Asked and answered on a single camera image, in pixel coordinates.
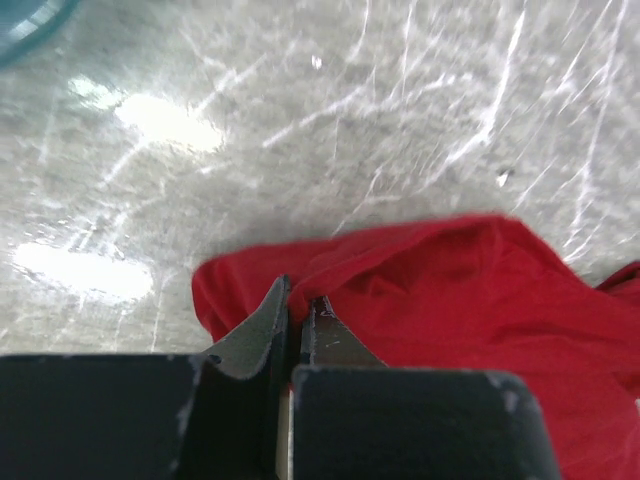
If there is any blue transparent plastic bin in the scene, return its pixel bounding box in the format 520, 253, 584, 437
0, 0, 79, 69

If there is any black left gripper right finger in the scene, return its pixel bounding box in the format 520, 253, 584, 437
279, 294, 389, 480

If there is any bright red t shirt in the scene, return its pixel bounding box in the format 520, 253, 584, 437
192, 215, 639, 479

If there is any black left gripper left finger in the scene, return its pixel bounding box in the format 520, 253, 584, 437
192, 276, 290, 479

